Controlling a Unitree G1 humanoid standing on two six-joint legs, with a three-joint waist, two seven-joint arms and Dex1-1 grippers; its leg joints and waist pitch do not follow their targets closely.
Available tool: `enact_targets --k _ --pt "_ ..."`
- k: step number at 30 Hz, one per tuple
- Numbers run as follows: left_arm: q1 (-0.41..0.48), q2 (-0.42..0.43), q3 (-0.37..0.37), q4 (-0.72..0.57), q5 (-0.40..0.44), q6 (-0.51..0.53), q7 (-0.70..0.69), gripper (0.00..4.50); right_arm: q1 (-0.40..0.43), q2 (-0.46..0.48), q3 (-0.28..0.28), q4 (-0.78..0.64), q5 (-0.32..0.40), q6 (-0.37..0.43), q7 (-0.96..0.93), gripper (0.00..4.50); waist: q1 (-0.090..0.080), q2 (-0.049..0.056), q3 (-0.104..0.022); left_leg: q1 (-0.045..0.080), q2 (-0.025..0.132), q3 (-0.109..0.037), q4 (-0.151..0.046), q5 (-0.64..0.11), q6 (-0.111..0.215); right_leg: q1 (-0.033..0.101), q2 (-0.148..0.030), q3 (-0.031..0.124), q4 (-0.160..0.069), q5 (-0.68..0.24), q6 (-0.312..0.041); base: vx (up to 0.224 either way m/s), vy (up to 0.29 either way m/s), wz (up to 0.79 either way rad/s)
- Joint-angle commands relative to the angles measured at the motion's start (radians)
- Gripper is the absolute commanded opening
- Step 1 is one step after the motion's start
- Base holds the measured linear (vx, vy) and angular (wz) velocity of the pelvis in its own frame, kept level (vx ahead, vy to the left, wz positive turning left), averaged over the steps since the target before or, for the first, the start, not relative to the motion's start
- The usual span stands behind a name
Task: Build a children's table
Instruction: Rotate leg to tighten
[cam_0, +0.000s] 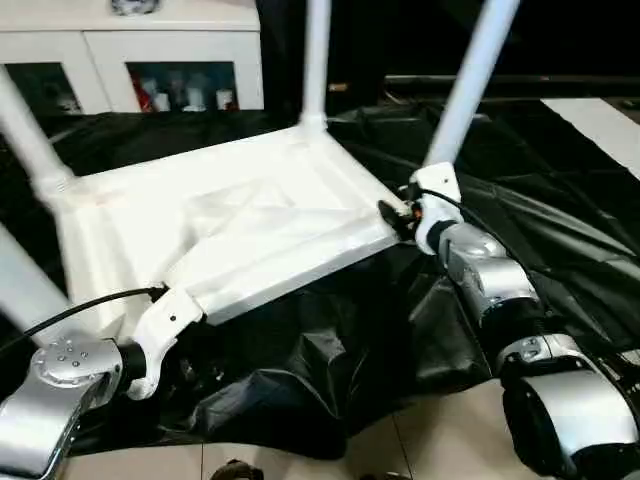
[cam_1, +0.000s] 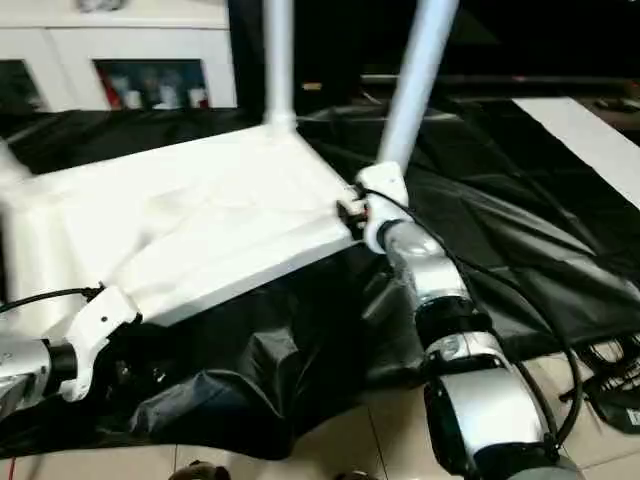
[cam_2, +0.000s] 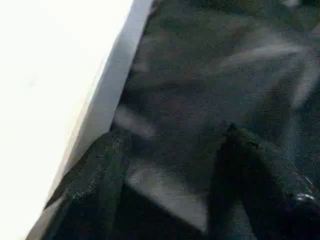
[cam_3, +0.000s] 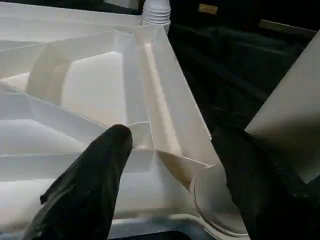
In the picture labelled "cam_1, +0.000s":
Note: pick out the white plastic table top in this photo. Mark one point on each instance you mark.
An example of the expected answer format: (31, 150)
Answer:
(200, 210)

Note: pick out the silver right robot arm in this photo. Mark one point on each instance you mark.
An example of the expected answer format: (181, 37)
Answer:
(450, 320)

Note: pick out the dark round robot base part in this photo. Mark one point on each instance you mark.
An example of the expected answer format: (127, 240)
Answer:
(205, 472)

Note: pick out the black table mat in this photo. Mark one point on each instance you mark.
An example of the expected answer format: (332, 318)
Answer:
(300, 370)

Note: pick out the black low cabinet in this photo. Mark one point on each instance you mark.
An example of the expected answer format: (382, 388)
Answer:
(520, 40)

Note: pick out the white flat sheet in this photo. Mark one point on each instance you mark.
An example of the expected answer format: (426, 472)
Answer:
(590, 140)

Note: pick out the white glass-door cabinet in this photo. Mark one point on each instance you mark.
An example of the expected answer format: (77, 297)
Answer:
(120, 55)

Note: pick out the clear crystal trophy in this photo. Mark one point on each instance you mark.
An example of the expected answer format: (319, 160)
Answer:
(104, 4)

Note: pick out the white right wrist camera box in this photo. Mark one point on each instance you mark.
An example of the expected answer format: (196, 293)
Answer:
(382, 195)

